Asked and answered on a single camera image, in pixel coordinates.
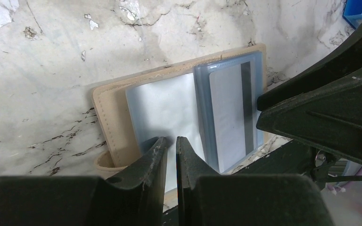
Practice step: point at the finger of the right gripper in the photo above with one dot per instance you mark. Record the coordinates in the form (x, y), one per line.
(345, 59)
(328, 118)

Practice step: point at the blue flat board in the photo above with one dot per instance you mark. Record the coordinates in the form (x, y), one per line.
(353, 12)

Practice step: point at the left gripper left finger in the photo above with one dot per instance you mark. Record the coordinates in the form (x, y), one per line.
(132, 197)

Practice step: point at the silver credit card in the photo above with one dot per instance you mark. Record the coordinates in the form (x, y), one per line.
(231, 95)

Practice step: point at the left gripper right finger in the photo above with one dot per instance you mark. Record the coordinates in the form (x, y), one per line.
(276, 190)

